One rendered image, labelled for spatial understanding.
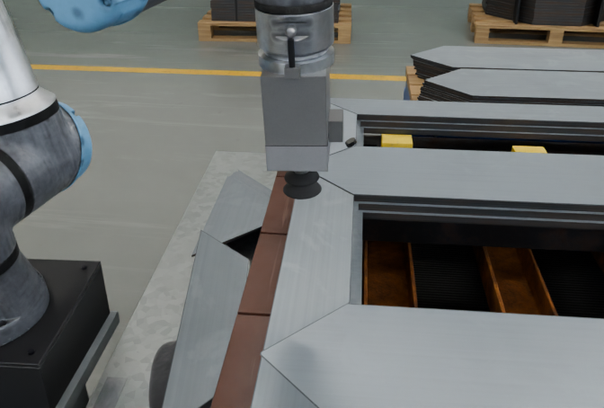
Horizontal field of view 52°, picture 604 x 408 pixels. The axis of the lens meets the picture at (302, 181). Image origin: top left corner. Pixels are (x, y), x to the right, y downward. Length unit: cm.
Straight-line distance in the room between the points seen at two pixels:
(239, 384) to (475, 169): 57
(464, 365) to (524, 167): 50
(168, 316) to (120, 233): 156
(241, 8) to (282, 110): 448
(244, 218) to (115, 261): 129
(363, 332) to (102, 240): 191
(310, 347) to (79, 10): 40
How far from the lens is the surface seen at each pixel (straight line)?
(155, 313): 102
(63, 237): 259
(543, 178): 108
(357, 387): 65
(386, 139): 124
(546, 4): 527
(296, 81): 60
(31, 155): 87
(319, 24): 59
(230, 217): 116
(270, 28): 59
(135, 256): 240
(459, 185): 102
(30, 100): 88
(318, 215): 91
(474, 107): 135
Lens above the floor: 131
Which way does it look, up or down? 28 degrees down
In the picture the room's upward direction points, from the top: straight up
